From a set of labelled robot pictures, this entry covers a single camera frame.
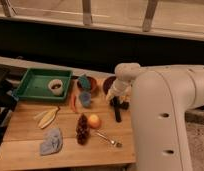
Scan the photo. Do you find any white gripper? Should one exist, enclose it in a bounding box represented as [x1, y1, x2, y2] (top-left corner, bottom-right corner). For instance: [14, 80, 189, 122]
[106, 79, 130, 103]

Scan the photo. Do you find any blue small cup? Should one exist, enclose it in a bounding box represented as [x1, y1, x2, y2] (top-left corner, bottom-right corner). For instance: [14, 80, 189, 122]
[79, 91, 91, 107]

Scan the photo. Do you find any yellow corn toy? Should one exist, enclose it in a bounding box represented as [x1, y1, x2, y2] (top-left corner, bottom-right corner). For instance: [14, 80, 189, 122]
[34, 107, 59, 129]

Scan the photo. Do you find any white cup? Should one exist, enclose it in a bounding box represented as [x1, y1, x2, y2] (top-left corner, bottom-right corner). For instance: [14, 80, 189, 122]
[48, 79, 63, 96]

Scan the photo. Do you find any black side stand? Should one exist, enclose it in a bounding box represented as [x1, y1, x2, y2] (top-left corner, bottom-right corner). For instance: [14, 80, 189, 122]
[0, 68, 17, 145]

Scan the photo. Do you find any black brush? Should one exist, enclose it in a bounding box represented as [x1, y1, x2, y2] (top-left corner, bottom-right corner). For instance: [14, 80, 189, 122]
[110, 97, 129, 122]

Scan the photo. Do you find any dark red bowl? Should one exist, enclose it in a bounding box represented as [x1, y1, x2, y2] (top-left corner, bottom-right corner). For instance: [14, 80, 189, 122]
[103, 76, 116, 94]

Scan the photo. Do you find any dark red grapes toy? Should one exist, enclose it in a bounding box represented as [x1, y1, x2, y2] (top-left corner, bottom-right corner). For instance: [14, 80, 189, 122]
[76, 114, 90, 145]

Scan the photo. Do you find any metal fork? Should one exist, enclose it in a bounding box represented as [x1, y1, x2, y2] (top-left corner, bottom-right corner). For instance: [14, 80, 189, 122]
[93, 131, 123, 148]

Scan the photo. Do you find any orange peach toy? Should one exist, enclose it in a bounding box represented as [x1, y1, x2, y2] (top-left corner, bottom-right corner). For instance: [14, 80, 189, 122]
[88, 114, 101, 129]

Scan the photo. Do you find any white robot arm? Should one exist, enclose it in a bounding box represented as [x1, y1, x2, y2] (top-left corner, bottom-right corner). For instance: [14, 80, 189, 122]
[106, 63, 204, 171]

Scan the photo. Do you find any green plastic tray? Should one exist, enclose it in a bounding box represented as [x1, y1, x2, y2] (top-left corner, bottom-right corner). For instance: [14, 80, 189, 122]
[15, 68, 72, 102]

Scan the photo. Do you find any grey blue cloth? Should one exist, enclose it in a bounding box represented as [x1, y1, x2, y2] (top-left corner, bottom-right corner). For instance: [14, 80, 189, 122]
[39, 128, 63, 156]

